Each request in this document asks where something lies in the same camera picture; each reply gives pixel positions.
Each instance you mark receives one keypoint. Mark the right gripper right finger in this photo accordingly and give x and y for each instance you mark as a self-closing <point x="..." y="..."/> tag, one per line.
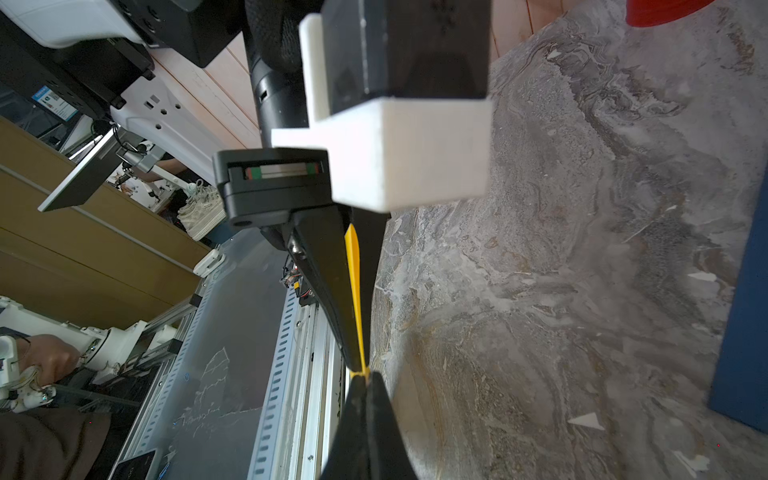
<point x="385" y="449"/>

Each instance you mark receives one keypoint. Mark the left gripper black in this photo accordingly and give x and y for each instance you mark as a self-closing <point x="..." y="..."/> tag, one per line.
<point x="264" y="188"/>

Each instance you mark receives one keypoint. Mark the red pencil cup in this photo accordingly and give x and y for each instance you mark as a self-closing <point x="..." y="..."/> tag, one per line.
<point x="650" y="13"/>

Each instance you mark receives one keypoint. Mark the blue paper document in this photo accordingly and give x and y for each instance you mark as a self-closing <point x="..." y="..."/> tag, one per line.
<point x="739" y="387"/>

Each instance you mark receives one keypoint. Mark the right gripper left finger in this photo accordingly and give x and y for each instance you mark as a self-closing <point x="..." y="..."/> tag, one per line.
<point x="347" y="458"/>

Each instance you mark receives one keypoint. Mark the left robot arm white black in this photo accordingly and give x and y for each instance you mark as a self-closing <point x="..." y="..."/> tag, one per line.
<point x="92" y="52"/>

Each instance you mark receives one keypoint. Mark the yellow paper document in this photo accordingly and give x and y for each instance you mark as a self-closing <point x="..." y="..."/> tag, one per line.
<point x="353" y="262"/>

